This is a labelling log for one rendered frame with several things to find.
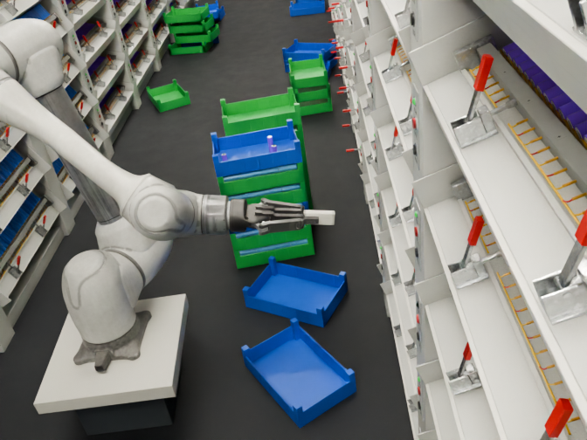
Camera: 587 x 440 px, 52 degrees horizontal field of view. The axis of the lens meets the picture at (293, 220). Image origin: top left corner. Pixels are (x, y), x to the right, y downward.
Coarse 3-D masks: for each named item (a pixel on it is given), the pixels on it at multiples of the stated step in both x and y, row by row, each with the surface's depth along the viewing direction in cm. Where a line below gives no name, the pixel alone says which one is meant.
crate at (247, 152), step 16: (272, 128) 221; (288, 128) 220; (224, 144) 221; (240, 144) 222; (256, 144) 223; (288, 144) 220; (240, 160) 204; (256, 160) 205; (272, 160) 206; (288, 160) 206
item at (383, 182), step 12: (384, 180) 167; (384, 192) 168; (384, 204) 163; (396, 204) 161; (396, 228) 152; (396, 240) 149; (396, 252) 145; (408, 264) 139; (408, 276) 136; (408, 300) 130
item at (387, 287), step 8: (384, 288) 189; (392, 296) 189; (392, 304) 186; (392, 312) 183; (392, 320) 180; (400, 328) 173; (400, 336) 174; (400, 344) 172; (400, 352) 169; (400, 360) 167; (400, 368) 165; (408, 368) 163; (408, 376) 161; (408, 384) 159; (408, 392) 157; (408, 400) 153; (408, 408) 154; (416, 408) 152; (416, 416) 151; (416, 424) 149; (416, 432) 147
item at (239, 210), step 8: (232, 200) 135; (240, 200) 135; (232, 208) 133; (240, 208) 133; (248, 208) 137; (232, 216) 132; (240, 216) 133; (248, 216) 134; (256, 216) 134; (264, 216) 134; (232, 224) 133; (240, 224) 133; (248, 224) 133
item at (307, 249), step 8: (312, 240) 226; (280, 248) 226; (288, 248) 226; (296, 248) 227; (304, 248) 227; (312, 248) 228; (240, 256) 225; (248, 256) 225; (256, 256) 226; (264, 256) 226; (280, 256) 228; (288, 256) 228; (296, 256) 229; (304, 256) 229; (240, 264) 227; (248, 264) 227; (256, 264) 228
